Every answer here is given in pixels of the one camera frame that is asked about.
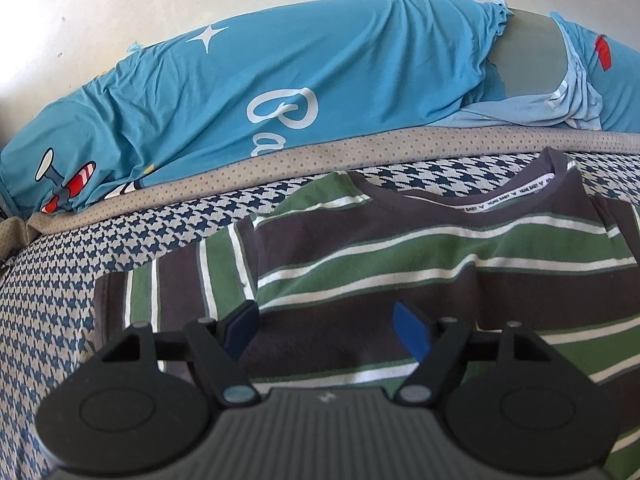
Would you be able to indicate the light blue cloth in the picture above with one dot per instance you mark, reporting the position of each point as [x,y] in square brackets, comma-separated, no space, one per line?
[550,107]

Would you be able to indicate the teal cover with red patch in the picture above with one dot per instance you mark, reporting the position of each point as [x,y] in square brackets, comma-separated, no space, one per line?
[620,95]

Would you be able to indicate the green and brown striped t-shirt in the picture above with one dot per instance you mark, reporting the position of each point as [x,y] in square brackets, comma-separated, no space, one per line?
[375,250]

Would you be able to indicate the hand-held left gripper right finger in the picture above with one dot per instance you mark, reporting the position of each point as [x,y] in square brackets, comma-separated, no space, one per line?
[412,330]

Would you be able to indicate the grey-green foam cushion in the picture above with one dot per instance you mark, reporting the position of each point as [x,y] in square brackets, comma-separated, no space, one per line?
[530,55]

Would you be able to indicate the blue houndstooth bed mat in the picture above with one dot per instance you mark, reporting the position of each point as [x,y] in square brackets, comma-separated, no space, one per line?
[60,300]

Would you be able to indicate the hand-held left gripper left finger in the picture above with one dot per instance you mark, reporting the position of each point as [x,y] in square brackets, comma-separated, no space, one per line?
[240,327]

